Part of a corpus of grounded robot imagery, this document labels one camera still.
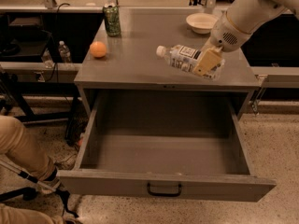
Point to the open grey top drawer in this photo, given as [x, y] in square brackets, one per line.
[165, 138]

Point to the black and white cane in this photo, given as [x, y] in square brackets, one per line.
[63, 194]

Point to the black drawer handle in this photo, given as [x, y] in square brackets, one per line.
[164, 191]

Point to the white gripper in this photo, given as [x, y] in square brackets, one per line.
[226, 34]

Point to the clear plastic water bottle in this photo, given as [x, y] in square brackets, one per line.
[183, 58]

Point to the green drink can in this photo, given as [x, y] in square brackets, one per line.
[112, 19]

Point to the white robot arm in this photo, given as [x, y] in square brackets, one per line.
[236, 26]

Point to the white bowl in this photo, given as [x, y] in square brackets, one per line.
[201, 23]

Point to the orange fruit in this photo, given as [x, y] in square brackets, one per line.
[98, 49]

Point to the small clear water bottle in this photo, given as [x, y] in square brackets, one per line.
[64, 52]

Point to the person leg in khaki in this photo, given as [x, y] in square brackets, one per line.
[21, 147]

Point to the grey metal cabinet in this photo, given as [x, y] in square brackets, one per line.
[131, 61]

